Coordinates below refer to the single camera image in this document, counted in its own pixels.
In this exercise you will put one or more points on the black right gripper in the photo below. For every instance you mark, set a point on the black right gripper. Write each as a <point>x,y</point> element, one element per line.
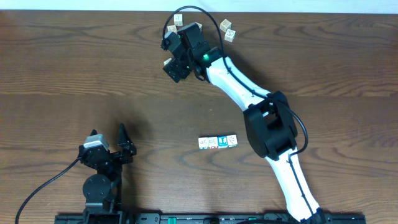
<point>175,64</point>

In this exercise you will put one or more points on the wooden block ladybug yellow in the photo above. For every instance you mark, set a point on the wooden block ladybug yellow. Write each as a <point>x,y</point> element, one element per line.
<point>213,142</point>

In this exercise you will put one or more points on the wooden block letter G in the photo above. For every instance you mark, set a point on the wooden block letter G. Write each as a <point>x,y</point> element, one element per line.
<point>203,143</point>

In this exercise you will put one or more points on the wooden block back left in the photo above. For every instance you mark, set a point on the wooden block back left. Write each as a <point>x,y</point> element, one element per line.
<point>178,20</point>

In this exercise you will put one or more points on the wooden block soccer ball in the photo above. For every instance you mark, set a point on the wooden block soccer ball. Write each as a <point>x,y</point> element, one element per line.
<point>167,61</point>

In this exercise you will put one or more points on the wooden block letter A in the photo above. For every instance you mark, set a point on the wooden block letter A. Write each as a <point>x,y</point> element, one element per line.
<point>232,140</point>

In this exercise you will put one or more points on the wooden block green side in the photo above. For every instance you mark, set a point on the wooden block green side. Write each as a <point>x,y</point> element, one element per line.
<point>199,25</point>

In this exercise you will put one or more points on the wooden block back right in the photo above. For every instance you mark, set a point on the wooden block back right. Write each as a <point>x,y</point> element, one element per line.
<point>225,25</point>

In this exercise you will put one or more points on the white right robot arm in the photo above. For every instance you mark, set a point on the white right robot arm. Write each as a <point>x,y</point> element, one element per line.
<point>271,126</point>

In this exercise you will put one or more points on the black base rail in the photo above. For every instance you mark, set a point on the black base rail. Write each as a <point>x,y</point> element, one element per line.
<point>156,218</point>

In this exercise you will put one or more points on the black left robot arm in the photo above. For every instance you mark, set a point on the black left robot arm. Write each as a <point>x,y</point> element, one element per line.
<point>103,190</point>

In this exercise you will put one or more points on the wooden block blue side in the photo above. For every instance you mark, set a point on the wooden block blue side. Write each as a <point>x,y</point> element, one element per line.
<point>229,35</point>

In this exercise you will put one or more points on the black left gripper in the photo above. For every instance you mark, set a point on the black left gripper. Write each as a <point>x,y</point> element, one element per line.
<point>112,155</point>

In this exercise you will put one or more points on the wooden block blue top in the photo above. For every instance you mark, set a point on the wooden block blue top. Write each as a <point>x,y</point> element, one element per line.
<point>222,142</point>

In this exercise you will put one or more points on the wooden block far left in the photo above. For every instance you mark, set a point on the wooden block far left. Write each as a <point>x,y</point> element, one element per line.
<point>172,28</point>

